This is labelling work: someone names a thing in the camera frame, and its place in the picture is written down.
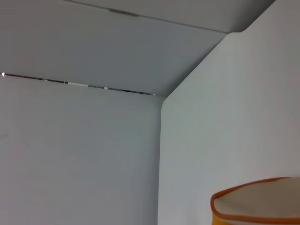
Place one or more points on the cream food bag orange trim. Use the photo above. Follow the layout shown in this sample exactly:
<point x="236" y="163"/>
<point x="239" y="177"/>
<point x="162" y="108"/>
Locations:
<point x="257" y="206"/>

